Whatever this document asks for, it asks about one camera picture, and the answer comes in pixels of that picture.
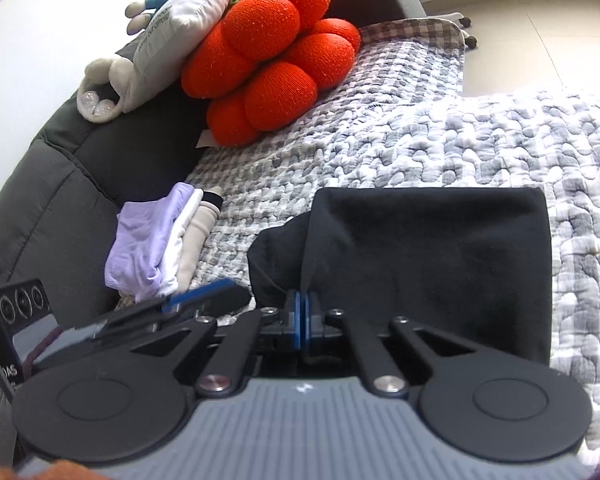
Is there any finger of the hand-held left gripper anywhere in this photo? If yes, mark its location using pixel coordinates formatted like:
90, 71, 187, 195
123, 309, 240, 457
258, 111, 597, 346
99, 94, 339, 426
97, 279, 252, 338

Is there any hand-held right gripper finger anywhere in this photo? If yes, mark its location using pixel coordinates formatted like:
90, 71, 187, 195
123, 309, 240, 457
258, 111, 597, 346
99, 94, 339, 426
301, 289, 485, 395
112, 289, 302, 393

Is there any black t-shirt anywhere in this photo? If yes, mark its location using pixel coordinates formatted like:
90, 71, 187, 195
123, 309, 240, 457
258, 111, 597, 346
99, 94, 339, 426
246, 186, 553, 368

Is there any beige folded garment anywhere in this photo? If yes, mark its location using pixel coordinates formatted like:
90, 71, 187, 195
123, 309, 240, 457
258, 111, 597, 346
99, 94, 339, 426
175, 187, 222, 292

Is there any purple folded garment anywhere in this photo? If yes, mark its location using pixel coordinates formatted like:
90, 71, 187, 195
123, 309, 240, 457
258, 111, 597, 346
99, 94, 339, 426
104, 182, 196, 296

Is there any grey sofa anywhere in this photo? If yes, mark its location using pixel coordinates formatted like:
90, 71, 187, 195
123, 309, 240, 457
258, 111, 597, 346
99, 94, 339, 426
0, 0, 428, 461

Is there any grey checkered quilt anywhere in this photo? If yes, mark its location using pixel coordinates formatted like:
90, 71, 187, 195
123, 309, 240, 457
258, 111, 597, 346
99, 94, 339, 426
182, 17, 600, 466

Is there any white plush toy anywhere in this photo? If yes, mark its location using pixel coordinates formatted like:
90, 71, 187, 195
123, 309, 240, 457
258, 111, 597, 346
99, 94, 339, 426
76, 0, 156, 124

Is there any red flower-shaped cushion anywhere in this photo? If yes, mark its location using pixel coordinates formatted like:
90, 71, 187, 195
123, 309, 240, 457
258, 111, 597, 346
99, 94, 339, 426
181, 0, 362, 148

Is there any white pillow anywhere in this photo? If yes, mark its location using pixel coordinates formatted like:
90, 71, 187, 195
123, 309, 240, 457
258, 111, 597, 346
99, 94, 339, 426
132, 0, 286, 111

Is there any white office chair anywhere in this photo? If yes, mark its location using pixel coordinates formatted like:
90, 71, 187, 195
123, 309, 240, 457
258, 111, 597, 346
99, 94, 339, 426
400, 0, 479, 50

